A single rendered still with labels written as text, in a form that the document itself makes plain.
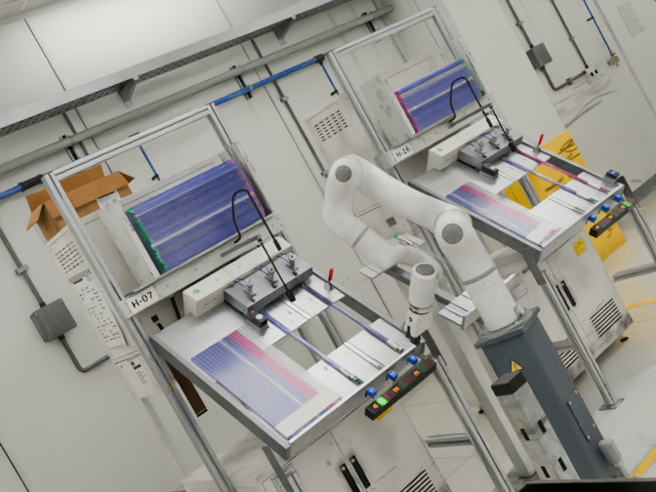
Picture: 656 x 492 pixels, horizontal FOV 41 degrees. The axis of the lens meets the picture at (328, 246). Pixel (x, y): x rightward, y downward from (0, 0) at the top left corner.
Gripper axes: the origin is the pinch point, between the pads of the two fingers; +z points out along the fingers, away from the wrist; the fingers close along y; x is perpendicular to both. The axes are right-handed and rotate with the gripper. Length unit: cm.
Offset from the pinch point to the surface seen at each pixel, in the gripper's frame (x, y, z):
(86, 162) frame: 122, -47, -36
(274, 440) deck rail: 8, -60, 10
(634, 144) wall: 119, 461, 170
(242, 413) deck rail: 23, -60, 9
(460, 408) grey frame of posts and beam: -16.7, 10.1, 30.5
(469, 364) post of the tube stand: -5.9, 29.7, 29.7
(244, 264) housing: 74, -14, 2
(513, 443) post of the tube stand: -31, 30, 55
